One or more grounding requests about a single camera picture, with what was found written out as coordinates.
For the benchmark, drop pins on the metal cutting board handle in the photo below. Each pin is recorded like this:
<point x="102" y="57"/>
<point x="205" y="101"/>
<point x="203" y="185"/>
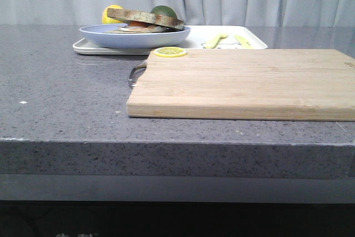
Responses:
<point x="136" y="72"/>

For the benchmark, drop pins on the wooden cutting board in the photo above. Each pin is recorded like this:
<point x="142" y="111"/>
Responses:
<point x="251" y="84"/>

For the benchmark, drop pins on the green lime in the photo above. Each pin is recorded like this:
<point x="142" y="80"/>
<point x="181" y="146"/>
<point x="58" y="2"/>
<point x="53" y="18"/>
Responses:
<point x="164" y="11"/>

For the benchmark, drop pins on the light blue round plate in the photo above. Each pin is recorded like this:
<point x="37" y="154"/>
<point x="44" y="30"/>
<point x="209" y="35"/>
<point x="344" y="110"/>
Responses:
<point x="103" y="36"/>

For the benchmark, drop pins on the fried egg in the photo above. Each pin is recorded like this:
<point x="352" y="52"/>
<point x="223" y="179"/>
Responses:
<point x="138" y="24"/>

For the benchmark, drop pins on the bread slice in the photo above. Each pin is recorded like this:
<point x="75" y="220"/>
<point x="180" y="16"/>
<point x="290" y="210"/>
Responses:
<point x="136" y="30"/>
<point x="145" y="17"/>

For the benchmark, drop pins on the white bear-print tray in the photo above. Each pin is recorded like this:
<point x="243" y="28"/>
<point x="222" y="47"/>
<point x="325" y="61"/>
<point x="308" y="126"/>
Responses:
<point x="197" y="37"/>

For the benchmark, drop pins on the yellow plastic knife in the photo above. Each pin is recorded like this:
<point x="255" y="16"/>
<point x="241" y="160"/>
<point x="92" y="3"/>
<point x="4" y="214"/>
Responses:
<point x="245" y="44"/>

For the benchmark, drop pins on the yellow lemon slice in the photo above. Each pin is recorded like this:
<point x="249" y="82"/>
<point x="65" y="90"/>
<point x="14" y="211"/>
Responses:
<point x="170" y="52"/>

